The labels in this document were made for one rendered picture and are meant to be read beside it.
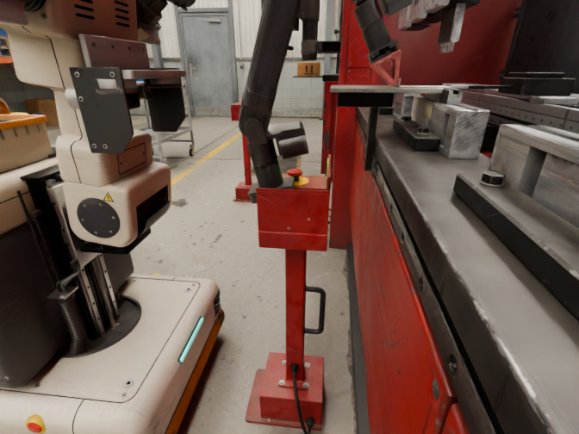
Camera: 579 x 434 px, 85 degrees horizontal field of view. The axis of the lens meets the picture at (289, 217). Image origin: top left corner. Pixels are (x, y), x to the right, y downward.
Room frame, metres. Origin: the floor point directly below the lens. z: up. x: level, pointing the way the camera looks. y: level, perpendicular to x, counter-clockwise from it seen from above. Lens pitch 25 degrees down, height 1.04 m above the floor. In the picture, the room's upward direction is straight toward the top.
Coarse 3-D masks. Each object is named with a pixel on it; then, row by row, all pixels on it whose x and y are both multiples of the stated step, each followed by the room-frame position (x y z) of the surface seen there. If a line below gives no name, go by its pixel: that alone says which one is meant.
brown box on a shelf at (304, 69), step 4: (300, 64) 3.04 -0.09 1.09; (304, 64) 3.03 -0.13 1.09; (308, 64) 3.03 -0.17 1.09; (312, 64) 3.03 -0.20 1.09; (316, 64) 3.03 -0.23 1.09; (320, 64) 3.03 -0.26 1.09; (300, 68) 3.03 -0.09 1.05; (304, 68) 3.03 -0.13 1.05; (308, 68) 3.03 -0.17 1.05; (312, 68) 3.03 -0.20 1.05; (316, 68) 3.03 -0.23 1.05; (320, 68) 3.03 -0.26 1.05; (300, 72) 3.03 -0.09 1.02; (304, 72) 3.03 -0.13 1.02; (308, 72) 3.03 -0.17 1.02; (312, 72) 3.03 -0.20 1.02; (316, 72) 3.03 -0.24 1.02; (320, 72) 3.03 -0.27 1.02; (296, 76) 3.02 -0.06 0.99; (300, 76) 3.02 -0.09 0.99; (304, 76) 3.02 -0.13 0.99; (308, 76) 3.01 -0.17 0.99; (312, 76) 3.01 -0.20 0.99; (316, 76) 3.00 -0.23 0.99; (320, 76) 3.00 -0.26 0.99
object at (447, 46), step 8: (448, 8) 0.90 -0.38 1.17; (456, 8) 0.84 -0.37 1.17; (464, 8) 0.84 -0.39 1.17; (448, 16) 0.88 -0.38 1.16; (456, 16) 0.84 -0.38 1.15; (448, 24) 0.87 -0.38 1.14; (456, 24) 0.84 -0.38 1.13; (440, 32) 0.93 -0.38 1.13; (448, 32) 0.86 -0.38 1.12; (456, 32) 0.84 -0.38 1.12; (440, 40) 0.91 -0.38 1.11; (448, 40) 0.85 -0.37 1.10; (456, 40) 0.84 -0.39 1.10; (440, 48) 0.93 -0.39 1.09; (448, 48) 0.87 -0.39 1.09
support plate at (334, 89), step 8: (336, 88) 0.84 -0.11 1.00; (344, 88) 0.83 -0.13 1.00; (352, 88) 0.83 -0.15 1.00; (360, 88) 0.83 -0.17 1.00; (368, 88) 0.83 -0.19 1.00; (376, 88) 0.83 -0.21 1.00; (384, 88) 0.83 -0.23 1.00; (392, 88) 0.83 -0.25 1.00; (408, 88) 0.83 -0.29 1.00; (416, 88) 0.83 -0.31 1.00; (424, 88) 0.83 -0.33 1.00; (432, 88) 0.83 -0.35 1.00
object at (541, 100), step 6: (534, 96) 0.50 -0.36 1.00; (540, 96) 0.50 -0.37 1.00; (546, 96) 0.50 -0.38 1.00; (552, 96) 0.50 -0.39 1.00; (558, 96) 0.50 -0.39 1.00; (564, 96) 0.50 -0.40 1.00; (570, 96) 0.50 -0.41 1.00; (534, 102) 0.49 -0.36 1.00; (540, 102) 0.48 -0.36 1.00; (546, 102) 0.47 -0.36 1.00; (552, 102) 0.47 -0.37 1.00; (558, 102) 0.47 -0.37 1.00; (564, 102) 0.47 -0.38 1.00; (570, 102) 0.47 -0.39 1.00; (576, 102) 0.46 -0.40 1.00
